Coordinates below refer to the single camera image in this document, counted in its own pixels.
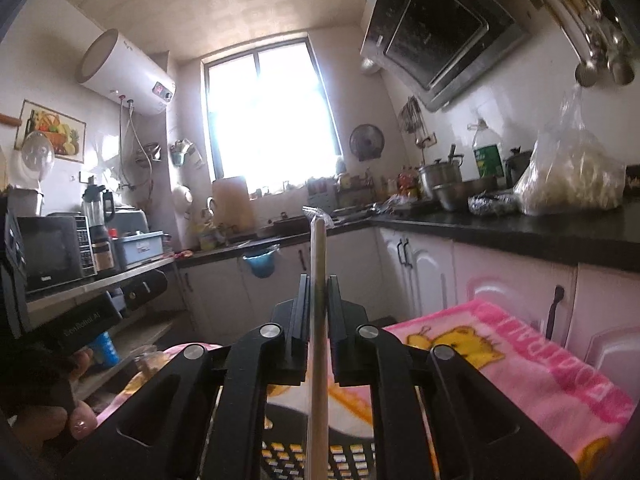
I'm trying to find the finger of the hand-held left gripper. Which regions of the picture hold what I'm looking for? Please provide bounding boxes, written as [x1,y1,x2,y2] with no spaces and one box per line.
[112,269,169,314]

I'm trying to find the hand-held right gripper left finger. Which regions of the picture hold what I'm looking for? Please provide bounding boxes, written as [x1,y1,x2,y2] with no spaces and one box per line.
[65,274,311,480]

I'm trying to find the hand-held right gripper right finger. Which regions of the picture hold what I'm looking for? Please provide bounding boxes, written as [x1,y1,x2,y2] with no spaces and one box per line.
[327,276,581,480]

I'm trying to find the chopsticks pair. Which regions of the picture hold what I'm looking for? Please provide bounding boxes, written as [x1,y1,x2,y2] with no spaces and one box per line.
[302,205,333,480]

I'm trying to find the black plastic utensil basket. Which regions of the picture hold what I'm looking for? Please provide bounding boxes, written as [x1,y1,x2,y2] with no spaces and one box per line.
[260,402,381,480]

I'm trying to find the person's left hand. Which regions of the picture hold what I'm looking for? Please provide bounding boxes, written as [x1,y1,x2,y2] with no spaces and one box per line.
[0,347,97,457]

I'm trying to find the blue cup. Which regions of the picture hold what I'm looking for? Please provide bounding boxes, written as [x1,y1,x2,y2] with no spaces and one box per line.
[91,332,122,369]

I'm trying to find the black microwave oven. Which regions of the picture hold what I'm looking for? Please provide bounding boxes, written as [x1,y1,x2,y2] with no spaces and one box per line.
[17,214,97,294]

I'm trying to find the black blender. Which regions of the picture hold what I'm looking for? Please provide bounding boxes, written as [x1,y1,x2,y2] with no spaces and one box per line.
[81,185,117,277]

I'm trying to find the white kitchen cabinets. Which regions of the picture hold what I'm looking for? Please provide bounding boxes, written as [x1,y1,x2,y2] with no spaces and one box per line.
[177,225,640,376]

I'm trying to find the orange cutting board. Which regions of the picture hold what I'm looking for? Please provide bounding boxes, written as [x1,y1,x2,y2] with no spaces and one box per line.
[211,176,255,232]

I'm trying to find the red sauce bottles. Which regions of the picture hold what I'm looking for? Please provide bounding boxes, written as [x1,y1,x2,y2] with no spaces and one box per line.
[396,166,422,200]

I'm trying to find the steel cooking pot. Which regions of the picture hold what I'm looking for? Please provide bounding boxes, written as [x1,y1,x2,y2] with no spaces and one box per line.
[418,144,465,202]

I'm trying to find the clear plastic cover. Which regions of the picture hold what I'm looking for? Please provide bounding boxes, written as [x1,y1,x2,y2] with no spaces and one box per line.
[20,130,57,182]

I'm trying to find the steel mixing bowl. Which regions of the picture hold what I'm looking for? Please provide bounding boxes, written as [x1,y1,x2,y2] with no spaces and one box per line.
[432,176,498,212]

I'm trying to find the black kitchen countertop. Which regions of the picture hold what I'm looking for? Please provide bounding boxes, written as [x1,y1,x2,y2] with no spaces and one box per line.
[175,199,640,275]

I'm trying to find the crumpled silver bag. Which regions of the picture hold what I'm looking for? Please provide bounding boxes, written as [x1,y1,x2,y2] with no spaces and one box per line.
[467,192,522,218]

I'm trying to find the kitchen window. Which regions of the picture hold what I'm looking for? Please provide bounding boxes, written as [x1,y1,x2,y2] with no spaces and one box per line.
[201,36,345,188]

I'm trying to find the pink printed blanket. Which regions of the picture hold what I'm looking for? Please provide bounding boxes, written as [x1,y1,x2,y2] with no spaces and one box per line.
[95,300,637,480]

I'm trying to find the green label oil bottle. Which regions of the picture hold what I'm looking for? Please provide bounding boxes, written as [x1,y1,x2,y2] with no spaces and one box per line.
[471,119,507,188]

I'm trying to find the white cylindrical water heater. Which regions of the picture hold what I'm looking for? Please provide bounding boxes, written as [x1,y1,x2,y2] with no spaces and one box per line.
[75,29,177,117]

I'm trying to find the black pot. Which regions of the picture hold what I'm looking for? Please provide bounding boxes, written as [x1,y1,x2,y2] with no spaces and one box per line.
[504,148,535,189]

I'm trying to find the clear plastic food bag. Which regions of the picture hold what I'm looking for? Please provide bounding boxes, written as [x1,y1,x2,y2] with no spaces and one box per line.
[514,84,627,217]

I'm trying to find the black range hood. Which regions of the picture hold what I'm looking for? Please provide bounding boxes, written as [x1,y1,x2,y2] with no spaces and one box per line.
[359,0,532,113]

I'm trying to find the hanging metal ladle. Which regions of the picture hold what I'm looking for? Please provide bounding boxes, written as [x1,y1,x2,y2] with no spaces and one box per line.
[574,25,601,88]

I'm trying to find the water heater hoses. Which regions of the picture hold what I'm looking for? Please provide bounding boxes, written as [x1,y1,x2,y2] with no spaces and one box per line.
[116,92,157,188]

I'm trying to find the round wall fan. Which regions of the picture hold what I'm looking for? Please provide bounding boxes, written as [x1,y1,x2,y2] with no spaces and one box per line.
[349,124,386,162]

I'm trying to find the fruit wall picture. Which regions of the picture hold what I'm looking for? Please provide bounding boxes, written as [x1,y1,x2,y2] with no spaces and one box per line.
[15,100,87,164]

